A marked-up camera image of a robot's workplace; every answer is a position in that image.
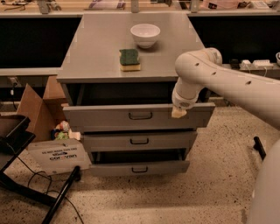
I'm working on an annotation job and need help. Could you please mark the grey top drawer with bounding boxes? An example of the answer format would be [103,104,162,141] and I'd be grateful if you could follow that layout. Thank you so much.
[63,103,215,133]

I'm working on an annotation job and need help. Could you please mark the grey drawer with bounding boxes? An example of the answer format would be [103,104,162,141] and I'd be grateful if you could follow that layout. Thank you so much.
[83,131,197,152]
[63,103,215,133]
[89,160,190,177]

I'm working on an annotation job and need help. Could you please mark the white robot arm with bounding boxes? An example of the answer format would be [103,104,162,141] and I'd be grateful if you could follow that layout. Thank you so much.
[171,48,280,224]

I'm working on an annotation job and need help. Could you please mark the grey bottom drawer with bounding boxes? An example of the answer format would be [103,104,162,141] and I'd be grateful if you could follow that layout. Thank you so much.
[89,160,190,177]

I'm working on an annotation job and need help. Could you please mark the grey middle drawer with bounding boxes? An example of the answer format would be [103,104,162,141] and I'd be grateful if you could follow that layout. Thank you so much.
[83,131,197,152]

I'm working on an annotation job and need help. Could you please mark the grey drawer cabinet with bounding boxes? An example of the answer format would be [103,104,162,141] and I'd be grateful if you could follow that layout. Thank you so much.
[58,12,203,166]

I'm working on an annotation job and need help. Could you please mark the green yellow sponge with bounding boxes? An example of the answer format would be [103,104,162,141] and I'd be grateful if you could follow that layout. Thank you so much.
[119,49,141,72]

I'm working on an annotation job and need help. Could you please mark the black adapter on ledge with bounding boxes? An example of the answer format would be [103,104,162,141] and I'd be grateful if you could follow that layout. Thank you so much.
[229,59,240,70]

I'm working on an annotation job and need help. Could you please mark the white ceramic bowl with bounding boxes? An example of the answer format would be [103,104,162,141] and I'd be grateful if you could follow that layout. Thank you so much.
[130,24,161,49]

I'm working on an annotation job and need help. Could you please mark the white power strip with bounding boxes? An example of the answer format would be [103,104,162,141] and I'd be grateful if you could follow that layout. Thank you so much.
[240,59,273,70]

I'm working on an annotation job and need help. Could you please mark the black stand leg right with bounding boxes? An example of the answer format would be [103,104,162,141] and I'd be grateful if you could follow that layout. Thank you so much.
[253,136,266,160]

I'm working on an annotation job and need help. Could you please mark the colourful items in box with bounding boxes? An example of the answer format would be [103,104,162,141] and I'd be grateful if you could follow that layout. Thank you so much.
[51,121,81,140]

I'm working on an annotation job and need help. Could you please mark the brown cardboard box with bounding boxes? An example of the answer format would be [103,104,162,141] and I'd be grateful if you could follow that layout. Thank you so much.
[17,76,91,175]

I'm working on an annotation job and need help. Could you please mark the black stand left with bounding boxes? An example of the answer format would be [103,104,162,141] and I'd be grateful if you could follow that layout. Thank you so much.
[0,115,81,224]

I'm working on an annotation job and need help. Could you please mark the black floor cable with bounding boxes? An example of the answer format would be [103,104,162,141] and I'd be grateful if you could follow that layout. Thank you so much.
[16,156,86,224]

